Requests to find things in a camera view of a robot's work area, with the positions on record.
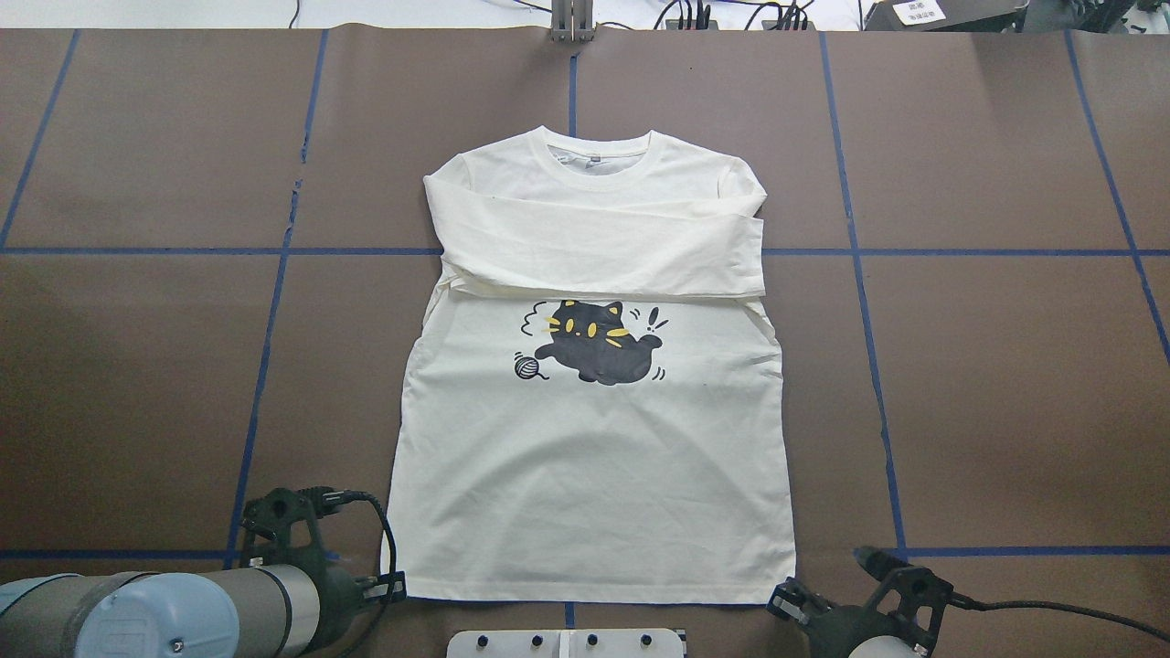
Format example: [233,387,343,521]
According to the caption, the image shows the black box with white label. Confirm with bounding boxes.
[862,1,1028,33]

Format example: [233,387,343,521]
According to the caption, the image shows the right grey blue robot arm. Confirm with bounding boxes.
[766,546,954,657]

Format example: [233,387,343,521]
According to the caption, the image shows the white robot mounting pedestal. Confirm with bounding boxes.
[446,628,688,657]

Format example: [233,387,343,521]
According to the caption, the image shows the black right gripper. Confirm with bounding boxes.
[766,547,954,657]

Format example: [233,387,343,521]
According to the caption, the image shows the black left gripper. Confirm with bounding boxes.
[239,487,407,604]

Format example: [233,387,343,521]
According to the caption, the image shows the cream cat print t-shirt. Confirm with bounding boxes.
[379,126,798,605]

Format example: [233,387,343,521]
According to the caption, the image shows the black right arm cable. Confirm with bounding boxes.
[951,594,1170,642]

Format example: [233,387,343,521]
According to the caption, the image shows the aluminium frame post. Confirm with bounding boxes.
[550,0,596,43]

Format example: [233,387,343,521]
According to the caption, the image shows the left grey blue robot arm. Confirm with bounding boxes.
[1,486,407,657]

